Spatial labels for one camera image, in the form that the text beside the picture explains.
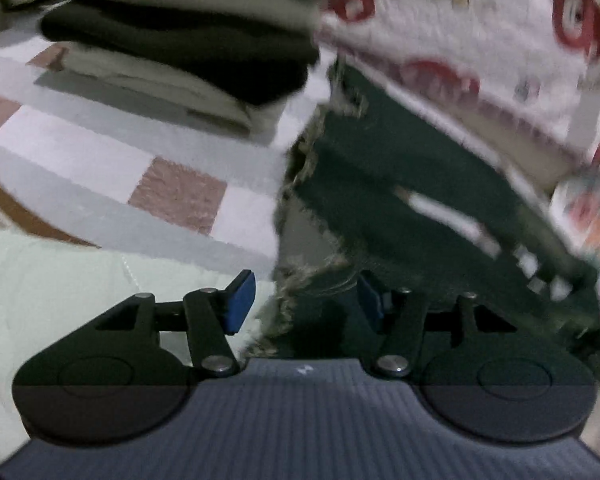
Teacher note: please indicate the light green cloth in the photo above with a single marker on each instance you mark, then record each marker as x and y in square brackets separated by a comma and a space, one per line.
[55, 285]

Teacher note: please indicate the colourful printed bag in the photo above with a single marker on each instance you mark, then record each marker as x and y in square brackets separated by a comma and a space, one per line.
[590, 220]

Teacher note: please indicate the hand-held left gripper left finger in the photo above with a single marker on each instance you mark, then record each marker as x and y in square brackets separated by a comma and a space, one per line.
[240, 300]

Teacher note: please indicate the dark denim jeans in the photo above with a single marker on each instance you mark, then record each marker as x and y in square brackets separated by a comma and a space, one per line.
[380, 170]

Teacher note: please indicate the dark folded garment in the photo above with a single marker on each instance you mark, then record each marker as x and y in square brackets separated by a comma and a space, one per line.
[180, 40]

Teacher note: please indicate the panda print checkered rug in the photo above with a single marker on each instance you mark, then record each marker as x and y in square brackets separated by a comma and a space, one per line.
[105, 150]

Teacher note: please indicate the bear print quilt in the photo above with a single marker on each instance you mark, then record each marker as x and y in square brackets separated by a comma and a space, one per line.
[480, 20]

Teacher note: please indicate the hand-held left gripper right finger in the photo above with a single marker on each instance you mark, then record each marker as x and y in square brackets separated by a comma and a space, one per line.
[372, 305]

